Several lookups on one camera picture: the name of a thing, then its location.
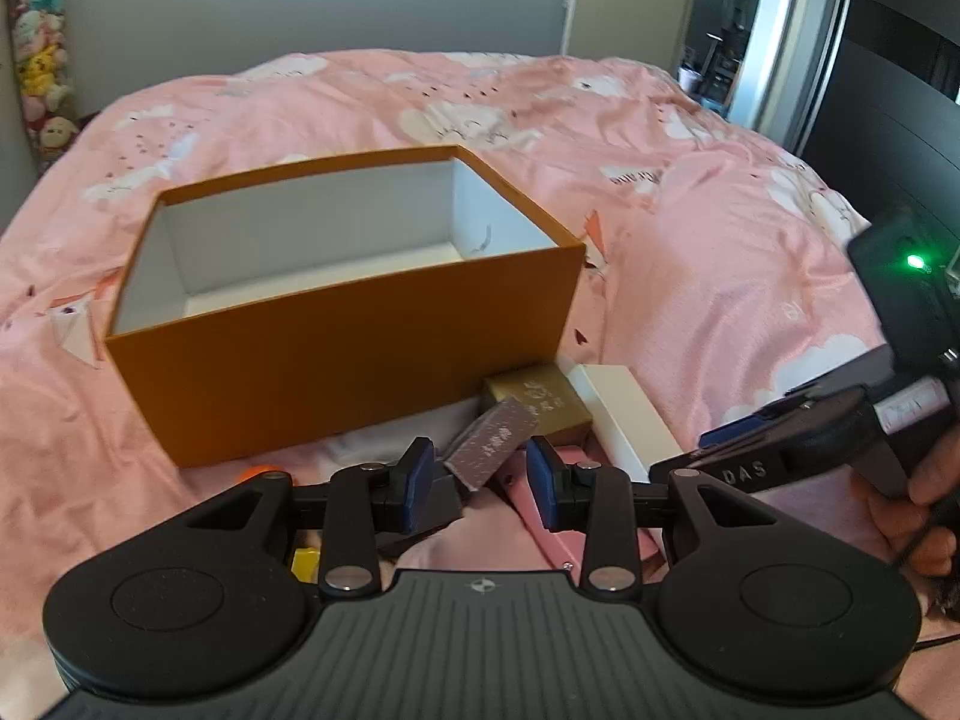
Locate orange crochet carrot toy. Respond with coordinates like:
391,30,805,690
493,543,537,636
236,465,285,483

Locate hanging plush toy organizer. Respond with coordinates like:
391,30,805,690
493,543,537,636
7,0,80,172

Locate yellow plastic container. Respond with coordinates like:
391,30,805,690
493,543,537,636
291,546,320,583

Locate pink fabric pouch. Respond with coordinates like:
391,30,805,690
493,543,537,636
490,443,669,590

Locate dark grey gift box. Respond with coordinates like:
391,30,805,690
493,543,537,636
376,470,462,559

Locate illustrated warrior card box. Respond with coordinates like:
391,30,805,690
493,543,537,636
443,397,537,493

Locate white rectangular box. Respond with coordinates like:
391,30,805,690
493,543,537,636
566,364,682,483

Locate pink patterned bed duvet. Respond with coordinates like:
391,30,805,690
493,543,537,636
2,50,878,718

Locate gold rectangular box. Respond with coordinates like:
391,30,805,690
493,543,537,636
483,362,592,445

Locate orange cardboard box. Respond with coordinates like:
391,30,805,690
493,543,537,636
104,145,586,468

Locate person's right hand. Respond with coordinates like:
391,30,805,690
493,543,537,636
851,427,960,577

